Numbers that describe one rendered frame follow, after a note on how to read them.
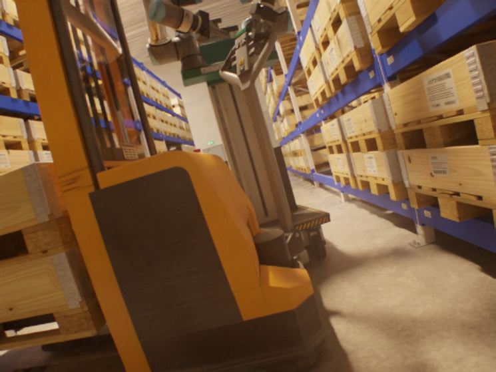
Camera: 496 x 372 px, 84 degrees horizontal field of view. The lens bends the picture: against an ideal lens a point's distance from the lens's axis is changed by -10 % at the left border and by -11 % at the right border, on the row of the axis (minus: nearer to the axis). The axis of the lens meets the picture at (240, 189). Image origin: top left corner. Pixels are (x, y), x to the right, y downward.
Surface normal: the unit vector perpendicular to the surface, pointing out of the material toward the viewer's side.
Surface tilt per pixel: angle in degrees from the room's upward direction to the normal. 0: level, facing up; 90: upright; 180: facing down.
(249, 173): 90
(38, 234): 90
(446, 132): 90
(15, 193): 90
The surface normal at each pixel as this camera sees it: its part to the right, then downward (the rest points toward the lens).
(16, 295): -0.05, 0.10
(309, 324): 0.63, -0.12
